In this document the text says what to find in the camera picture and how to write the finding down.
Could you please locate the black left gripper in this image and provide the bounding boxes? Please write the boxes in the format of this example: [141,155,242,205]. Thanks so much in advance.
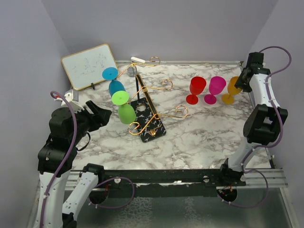
[71,99,112,144]

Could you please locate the orange wine glass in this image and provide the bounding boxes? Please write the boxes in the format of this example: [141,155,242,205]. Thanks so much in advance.
[221,76,242,105]

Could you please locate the green wine glass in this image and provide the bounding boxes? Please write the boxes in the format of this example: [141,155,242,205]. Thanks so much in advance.
[112,90,136,124]

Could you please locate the magenta wine glass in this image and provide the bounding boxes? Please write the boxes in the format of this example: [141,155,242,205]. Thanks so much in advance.
[204,76,226,105]

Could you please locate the blue wine glass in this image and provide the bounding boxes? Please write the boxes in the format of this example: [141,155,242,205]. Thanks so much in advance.
[102,67,125,96]

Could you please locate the red wine glass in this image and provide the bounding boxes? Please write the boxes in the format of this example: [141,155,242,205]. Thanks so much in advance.
[186,76,207,105]

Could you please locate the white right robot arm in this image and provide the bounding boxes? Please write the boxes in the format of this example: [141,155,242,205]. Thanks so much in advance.
[218,52,288,186]

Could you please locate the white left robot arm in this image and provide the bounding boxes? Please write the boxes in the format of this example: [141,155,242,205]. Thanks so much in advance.
[34,101,112,228]

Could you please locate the black patterned rack base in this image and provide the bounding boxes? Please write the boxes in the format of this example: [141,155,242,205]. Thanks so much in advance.
[130,74,167,143]

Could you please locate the small framed whiteboard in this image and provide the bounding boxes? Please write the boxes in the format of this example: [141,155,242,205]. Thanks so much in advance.
[61,44,117,90]

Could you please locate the white marker eraser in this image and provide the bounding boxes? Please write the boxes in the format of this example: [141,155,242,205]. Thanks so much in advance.
[130,57,146,64]

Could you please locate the black front mounting bar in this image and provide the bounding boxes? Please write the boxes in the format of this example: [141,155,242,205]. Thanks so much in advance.
[82,163,246,198]

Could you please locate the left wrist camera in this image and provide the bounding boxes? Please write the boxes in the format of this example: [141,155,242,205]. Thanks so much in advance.
[55,89,84,113]

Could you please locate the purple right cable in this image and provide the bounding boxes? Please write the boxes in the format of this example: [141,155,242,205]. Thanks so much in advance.
[220,46,292,209]

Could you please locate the gold wire glass rack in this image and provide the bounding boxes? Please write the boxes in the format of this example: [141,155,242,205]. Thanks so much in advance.
[125,57,189,135]

